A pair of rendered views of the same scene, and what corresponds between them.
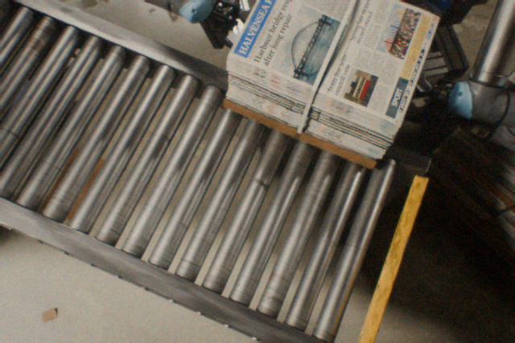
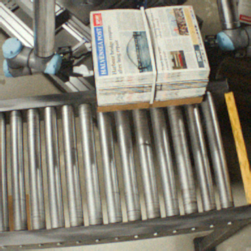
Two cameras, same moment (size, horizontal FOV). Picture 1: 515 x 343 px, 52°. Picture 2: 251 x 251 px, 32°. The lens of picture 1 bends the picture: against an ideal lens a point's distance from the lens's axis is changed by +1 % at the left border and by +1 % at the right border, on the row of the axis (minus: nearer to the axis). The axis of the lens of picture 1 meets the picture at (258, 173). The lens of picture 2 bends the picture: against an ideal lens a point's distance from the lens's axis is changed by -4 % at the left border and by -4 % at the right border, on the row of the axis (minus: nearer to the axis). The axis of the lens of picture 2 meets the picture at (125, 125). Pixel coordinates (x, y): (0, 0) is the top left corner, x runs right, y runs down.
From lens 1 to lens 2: 44 cm
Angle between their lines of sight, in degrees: 10
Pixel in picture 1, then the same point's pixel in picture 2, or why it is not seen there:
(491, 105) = (240, 38)
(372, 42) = (168, 33)
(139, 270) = (108, 230)
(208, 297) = (155, 222)
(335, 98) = (168, 72)
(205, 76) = (75, 100)
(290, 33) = (122, 50)
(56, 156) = (19, 193)
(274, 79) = (129, 78)
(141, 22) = not seen: outside the picture
